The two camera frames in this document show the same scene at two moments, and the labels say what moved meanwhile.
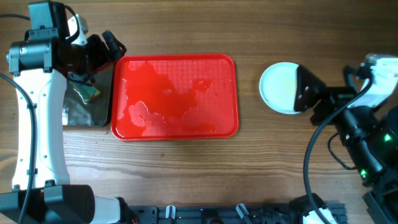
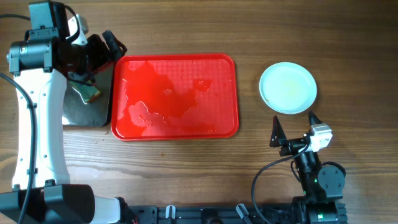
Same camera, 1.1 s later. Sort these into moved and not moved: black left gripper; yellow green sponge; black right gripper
Moved: black right gripper
Not moved: yellow green sponge; black left gripper
